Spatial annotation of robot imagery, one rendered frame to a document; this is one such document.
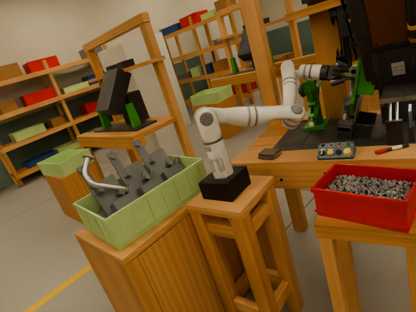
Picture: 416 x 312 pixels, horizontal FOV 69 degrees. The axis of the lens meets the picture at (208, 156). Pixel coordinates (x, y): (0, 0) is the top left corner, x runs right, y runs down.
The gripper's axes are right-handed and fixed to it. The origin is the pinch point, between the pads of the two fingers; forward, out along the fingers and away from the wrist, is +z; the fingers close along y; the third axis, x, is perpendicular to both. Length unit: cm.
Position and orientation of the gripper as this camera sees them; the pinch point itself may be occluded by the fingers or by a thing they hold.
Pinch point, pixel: (351, 74)
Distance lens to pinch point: 165.9
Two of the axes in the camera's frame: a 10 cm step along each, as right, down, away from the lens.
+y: 3.2, -9.3, 1.8
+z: 8.5, 2.0, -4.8
